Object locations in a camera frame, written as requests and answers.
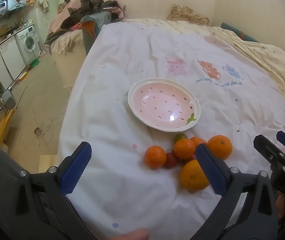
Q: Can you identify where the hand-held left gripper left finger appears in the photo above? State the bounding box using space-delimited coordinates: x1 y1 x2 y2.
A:
7 142 100 240

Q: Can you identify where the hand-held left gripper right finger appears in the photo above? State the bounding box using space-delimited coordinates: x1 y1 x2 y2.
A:
190 144 279 240

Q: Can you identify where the large yellowish orange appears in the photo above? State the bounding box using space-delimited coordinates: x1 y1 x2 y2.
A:
180 159 210 192

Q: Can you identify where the small orange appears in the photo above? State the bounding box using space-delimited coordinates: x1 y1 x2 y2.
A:
190 136 207 150
145 145 167 169

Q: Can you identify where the pink strawberry pattern plate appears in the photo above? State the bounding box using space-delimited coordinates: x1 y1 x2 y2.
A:
128 78 201 132

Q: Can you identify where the person's right hand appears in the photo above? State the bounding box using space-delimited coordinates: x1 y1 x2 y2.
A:
276 194 285 230

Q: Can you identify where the person's left hand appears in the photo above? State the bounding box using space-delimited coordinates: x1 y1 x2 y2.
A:
107 227 150 240

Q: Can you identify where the cardboard box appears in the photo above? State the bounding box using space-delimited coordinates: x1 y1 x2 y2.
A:
39 154 58 174

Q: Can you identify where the red cherry tomato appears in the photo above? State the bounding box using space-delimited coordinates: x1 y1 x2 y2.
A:
163 152 179 168

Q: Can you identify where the green grape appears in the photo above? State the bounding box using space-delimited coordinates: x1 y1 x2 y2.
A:
174 133 188 144

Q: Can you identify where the pale yellow floral quilt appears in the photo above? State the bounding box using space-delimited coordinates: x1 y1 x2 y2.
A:
122 18 285 110

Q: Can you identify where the grey metal plate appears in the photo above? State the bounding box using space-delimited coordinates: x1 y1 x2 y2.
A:
2 90 16 110

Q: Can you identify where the green headed mop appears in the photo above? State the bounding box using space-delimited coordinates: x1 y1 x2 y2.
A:
6 58 41 92

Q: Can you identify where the white printed blanket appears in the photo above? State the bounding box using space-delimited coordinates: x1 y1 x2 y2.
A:
57 21 285 240

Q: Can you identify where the teal pillow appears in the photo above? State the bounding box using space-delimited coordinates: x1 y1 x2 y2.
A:
220 22 259 43

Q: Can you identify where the white kitchen cabinet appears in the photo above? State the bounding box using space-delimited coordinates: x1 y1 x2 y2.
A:
0 39 26 88

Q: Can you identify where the white washing machine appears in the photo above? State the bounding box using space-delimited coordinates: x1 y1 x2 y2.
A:
14 25 40 64

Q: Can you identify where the grey and orange bag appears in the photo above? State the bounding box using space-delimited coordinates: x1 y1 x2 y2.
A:
81 14 113 55

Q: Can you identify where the brown floral pillow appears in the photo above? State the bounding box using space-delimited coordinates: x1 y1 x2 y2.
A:
167 4 210 25

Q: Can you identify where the pile of clothes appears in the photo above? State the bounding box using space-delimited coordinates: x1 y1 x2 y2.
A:
44 0 125 45

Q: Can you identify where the thin cable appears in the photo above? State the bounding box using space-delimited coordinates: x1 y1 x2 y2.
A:
34 110 66 153

